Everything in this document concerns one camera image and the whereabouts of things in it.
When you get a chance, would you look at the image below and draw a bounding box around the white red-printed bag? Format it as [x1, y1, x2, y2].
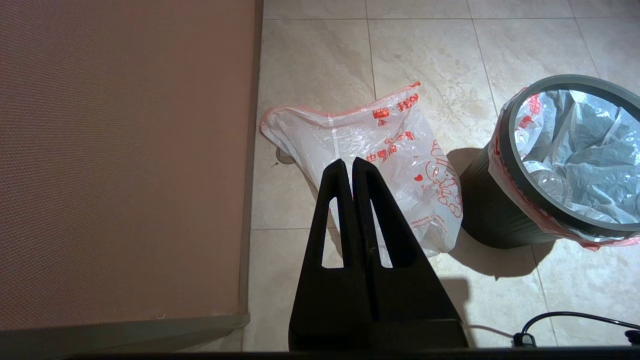
[259, 81, 464, 268]

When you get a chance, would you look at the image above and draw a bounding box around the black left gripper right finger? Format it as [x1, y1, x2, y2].
[351, 157, 469, 350]

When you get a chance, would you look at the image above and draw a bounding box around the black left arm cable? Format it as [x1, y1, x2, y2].
[512, 311, 640, 348]

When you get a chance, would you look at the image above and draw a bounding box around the dark baseboard strip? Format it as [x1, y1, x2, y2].
[239, 0, 265, 321]

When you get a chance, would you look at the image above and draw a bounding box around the clear plastic bottle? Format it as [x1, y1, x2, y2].
[522, 160, 574, 207]

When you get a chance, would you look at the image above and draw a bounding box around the grey bin rim ring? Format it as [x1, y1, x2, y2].
[497, 74, 640, 242]

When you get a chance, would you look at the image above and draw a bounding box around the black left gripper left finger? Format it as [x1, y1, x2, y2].
[288, 158, 372, 351]

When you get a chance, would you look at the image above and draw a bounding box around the white trash bag with rubbish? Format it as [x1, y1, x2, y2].
[487, 86, 640, 252]

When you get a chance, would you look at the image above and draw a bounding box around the black round trash bin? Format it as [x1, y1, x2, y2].
[458, 142, 557, 250]

